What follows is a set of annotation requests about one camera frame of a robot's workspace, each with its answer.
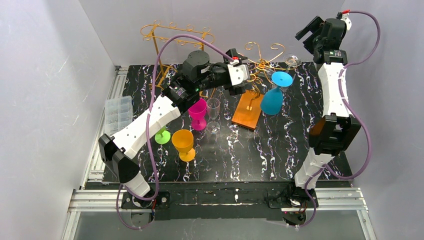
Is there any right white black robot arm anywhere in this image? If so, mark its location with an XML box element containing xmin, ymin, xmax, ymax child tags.
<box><xmin>294</xmin><ymin>11</ymin><xmax>361</xmax><ymax>190</ymax></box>

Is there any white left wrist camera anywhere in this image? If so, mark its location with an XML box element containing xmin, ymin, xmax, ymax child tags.
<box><xmin>227</xmin><ymin>57</ymin><xmax>250</xmax><ymax>86</ymax></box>

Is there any gold rectangular hanging rack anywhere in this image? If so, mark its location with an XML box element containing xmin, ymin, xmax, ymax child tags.
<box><xmin>139</xmin><ymin>20</ymin><xmax>216</xmax><ymax>90</ymax></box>

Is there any blue plastic wine glass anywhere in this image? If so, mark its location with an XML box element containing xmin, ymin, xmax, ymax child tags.
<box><xmin>260</xmin><ymin>71</ymin><xmax>294</xmax><ymax>115</ymax></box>

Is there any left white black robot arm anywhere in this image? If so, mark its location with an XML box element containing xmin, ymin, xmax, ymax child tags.
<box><xmin>98</xmin><ymin>48</ymin><xmax>250</xmax><ymax>201</ymax></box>

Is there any clear plastic screw box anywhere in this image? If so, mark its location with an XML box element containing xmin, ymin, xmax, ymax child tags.
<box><xmin>104</xmin><ymin>96</ymin><xmax>134</xmax><ymax>136</ymax></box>

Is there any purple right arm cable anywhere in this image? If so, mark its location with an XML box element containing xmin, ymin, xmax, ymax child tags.
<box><xmin>298</xmin><ymin>10</ymin><xmax>382</xmax><ymax>228</ymax></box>

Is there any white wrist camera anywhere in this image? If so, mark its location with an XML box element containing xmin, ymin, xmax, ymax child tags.
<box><xmin>227</xmin><ymin>57</ymin><xmax>250</xmax><ymax>86</ymax></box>
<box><xmin>336</xmin><ymin>9</ymin><xmax>352</xmax><ymax>31</ymax></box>

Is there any orange plastic wine glass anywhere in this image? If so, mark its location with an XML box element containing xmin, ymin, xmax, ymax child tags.
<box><xmin>171</xmin><ymin>129</ymin><xmax>196</xmax><ymax>162</ymax></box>

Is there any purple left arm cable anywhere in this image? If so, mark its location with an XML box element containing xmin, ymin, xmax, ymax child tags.
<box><xmin>115</xmin><ymin>33</ymin><xmax>238</xmax><ymax>231</ymax></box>

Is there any green plastic wine glass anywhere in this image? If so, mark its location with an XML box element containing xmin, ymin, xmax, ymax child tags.
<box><xmin>154</xmin><ymin>126</ymin><xmax>171</xmax><ymax>145</ymax></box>

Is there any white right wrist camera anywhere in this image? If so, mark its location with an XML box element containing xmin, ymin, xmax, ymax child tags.
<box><xmin>336</xmin><ymin>9</ymin><xmax>352</xmax><ymax>31</ymax></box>

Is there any clear wine glass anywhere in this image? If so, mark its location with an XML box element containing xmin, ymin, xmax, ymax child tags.
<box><xmin>283</xmin><ymin>53</ymin><xmax>302</xmax><ymax>68</ymax></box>
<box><xmin>206</xmin><ymin>97</ymin><xmax>221</xmax><ymax>135</ymax></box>

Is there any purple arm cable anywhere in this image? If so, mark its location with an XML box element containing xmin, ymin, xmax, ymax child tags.
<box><xmin>115</xmin><ymin>33</ymin><xmax>238</xmax><ymax>231</ymax></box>
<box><xmin>298</xmin><ymin>10</ymin><xmax>382</xmax><ymax>228</ymax></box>

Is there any magenta plastic wine glass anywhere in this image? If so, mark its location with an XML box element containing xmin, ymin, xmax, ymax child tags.
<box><xmin>188</xmin><ymin>98</ymin><xmax>207</xmax><ymax>131</ymax></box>

